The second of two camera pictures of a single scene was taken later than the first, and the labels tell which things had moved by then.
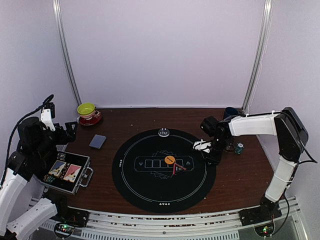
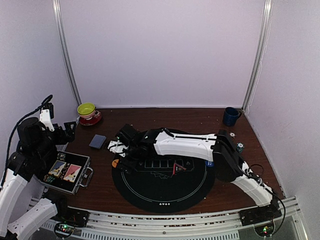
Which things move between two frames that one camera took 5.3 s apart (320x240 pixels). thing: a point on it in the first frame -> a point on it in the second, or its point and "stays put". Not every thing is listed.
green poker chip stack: [239, 148] stays put
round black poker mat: [159, 170] stays put
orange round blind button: [169, 159] -> [114, 163]
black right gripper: [215, 159] -> [124, 168]
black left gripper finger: [70, 130] stays put
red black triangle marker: [177, 168] stays put
